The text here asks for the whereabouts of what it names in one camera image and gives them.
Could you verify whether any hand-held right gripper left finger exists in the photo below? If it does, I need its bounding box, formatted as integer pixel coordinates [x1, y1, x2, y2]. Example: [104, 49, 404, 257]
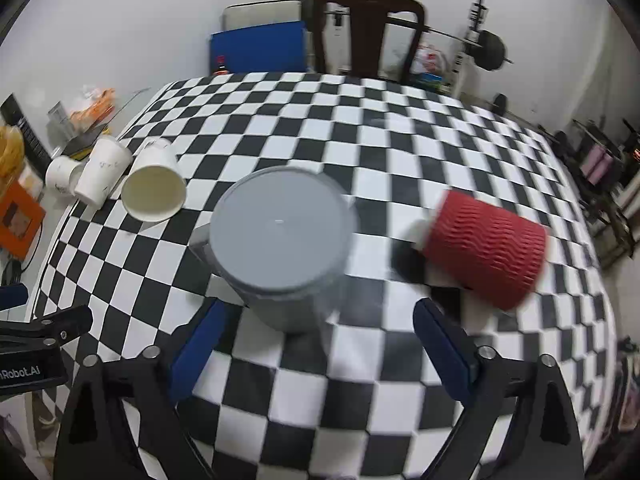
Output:
[52, 299, 241, 480]

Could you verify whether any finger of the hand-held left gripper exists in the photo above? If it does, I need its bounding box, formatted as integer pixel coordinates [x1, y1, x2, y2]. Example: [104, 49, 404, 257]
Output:
[0, 305, 94, 352]
[0, 282, 29, 312]

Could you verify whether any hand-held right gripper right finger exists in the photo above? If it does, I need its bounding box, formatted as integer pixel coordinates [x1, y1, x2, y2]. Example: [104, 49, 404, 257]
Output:
[412, 297, 586, 480]

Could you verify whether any grey plastic cup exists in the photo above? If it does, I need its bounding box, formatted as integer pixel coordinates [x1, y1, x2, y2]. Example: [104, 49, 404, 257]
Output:
[189, 166, 361, 335]

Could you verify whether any red ripple paper cup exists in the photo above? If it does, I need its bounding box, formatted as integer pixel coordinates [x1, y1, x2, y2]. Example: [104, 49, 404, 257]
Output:
[407, 189, 548, 311]

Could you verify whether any small white paper cup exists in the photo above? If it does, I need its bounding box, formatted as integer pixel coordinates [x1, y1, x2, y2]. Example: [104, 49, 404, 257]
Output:
[45, 155, 86, 199]

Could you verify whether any large white paper cup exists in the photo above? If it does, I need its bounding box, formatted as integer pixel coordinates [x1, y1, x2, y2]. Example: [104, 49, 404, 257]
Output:
[121, 137, 187, 223]

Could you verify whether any clear plastic cup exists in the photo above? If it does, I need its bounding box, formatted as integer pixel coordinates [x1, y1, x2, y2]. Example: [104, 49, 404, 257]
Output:
[47, 101, 71, 141]

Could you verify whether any orange cardboard box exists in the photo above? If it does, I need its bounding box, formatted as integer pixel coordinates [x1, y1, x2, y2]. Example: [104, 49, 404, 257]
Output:
[0, 179, 46, 252]

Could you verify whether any yellow snack bag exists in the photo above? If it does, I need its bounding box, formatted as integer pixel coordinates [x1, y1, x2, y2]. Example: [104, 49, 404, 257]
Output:
[0, 124, 26, 182]

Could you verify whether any long black box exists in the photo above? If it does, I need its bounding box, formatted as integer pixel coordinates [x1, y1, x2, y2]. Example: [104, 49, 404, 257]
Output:
[0, 92, 52, 159]

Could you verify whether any orange snack packet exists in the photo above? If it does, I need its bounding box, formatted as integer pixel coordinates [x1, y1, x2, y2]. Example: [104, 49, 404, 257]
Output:
[69, 87, 117, 129]

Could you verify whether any black metal rack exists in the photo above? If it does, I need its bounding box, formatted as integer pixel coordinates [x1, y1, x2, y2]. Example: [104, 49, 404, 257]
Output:
[552, 119, 640, 263]

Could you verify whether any pink bottle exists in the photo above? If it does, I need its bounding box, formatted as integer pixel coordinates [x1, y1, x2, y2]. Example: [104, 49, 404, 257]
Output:
[587, 149, 614, 187]

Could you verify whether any black white checkered tablecloth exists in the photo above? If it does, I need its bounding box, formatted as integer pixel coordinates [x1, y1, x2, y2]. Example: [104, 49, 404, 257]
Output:
[30, 71, 619, 480]

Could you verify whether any red white bag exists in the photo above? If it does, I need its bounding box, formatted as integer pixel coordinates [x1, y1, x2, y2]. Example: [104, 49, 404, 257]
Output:
[412, 44, 449, 79]

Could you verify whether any blue box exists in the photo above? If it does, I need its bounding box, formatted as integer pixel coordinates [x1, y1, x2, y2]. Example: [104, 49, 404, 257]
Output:
[209, 21, 307, 76]

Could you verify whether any black barbell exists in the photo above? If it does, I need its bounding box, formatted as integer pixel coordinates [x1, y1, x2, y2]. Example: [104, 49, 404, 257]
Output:
[385, 17, 514, 71]

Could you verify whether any dark wooden chair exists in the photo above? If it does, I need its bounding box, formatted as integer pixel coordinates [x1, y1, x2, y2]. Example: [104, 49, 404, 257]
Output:
[302, 0, 429, 86]

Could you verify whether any white board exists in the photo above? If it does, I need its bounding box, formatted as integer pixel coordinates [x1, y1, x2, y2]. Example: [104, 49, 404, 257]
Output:
[222, 0, 304, 36]

